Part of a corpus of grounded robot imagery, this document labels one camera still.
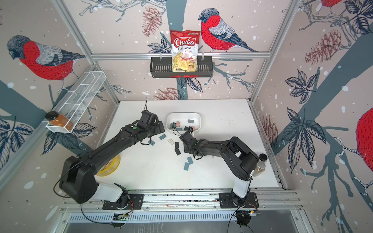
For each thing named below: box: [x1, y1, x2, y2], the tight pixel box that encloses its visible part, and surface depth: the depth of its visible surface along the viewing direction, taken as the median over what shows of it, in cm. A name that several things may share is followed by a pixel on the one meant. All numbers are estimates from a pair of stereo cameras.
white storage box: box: [166, 112, 202, 134], surface depth 108 cm
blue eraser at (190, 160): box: [186, 156, 194, 165], surface depth 90 cm
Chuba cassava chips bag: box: [169, 29, 201, 73], surface depth 87 cm
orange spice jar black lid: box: [45, 110, 75, 131], surface depth 63 cm
